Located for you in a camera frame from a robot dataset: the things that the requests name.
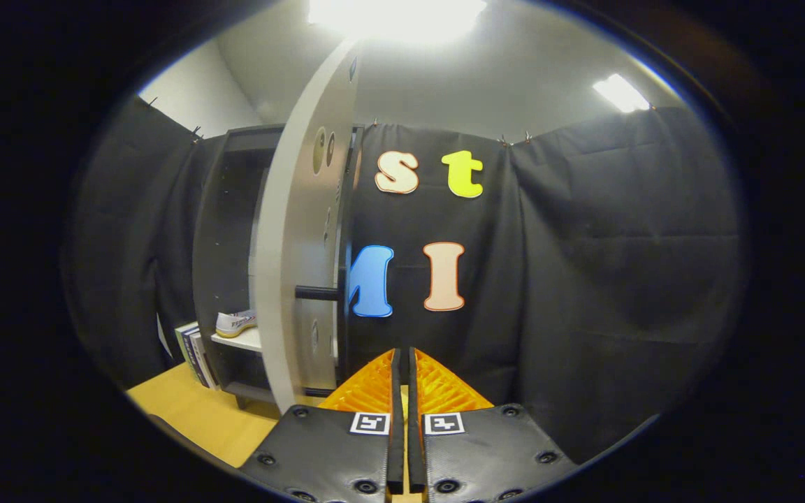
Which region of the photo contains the dark grey shoe cabinet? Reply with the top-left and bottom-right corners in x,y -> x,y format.
191,124 -> 351,409

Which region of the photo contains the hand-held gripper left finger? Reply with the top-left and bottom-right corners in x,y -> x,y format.
238,347 -> 405,503

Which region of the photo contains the square ceiling light panel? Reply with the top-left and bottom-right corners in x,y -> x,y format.
308,0 -> 488,43

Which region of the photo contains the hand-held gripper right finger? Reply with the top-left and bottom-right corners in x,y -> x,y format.
407,347 -> 578,503

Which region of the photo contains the white shoe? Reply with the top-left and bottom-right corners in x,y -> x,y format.
215,309 -> 258,339

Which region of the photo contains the long ceiling light strip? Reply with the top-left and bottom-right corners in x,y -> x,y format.
593,73 -> 653,114

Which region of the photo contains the white grey book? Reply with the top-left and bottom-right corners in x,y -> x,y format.
191,330 -> 220,390

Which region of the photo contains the beige shoe cabinet door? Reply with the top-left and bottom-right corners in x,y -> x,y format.
249,38 -> 365,414

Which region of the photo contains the white cabinet shelf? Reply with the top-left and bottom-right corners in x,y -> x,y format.
210,327 -> 263,352

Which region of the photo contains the black backdrop cloth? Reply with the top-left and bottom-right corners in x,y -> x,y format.
60,94 -> 749,465

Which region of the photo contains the dark blue book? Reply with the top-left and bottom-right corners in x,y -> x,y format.
182,327 -> 209,388

